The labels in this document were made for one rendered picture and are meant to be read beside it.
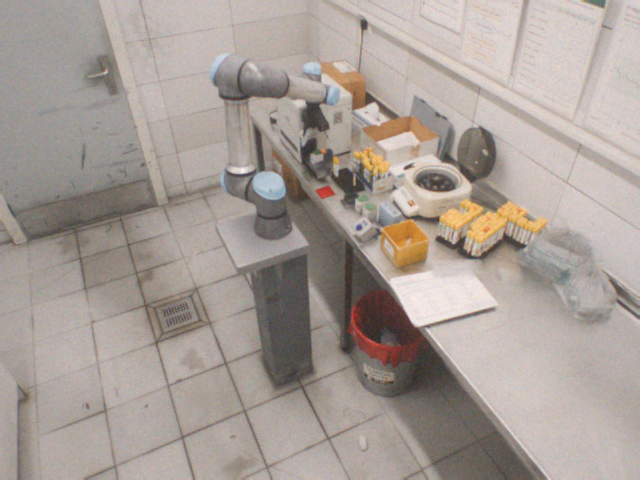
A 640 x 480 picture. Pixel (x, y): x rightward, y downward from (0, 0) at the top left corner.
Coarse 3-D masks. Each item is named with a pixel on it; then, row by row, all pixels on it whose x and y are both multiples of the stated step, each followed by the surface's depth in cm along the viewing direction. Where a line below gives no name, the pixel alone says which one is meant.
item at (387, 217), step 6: (384, 204) 200; (390, 204) 200; (384, 210) 199; (390, 210) 197; (396, 210) 197; (384, 216) 200; (390, 216) 196; (396, 216) 195; (378, 222) 206; (384, 222) 202; (390, 222) 197; (396, 222) 197
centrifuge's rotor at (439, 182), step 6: (426, 174) 214; (432, 174) 214; (438, 174) 213; (420, 180) 212; (426, 180) 211; (432, 180) 210; (438, 180) 208; (444, 180) 211; (450, 180) 210; (426, 186) 208; (432, 186) 209; (438, 186) 209; (444, 186) 207; (450, 186) 207
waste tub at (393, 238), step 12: (384, 228) 189; (396, 228) 192; (408, 228) 194; (420, 228) 188; (384, 240) 189; (396, 240) 196; (420, 240) 190; (384, 252) 193; (396, 252) 182; (408, 252) 183; (420, 252) 186; (396, 264) 185; (408, 264) 187
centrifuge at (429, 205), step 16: (416, 176) 214; (448, 176) 216; (400, 192) 215; (416, 192) 205; (432, 192) 202; (448, 192) 202; (464, 192) 203; (400, 208) 211; (416, 208) 206; (432, 208) 203; (448, 208) 205
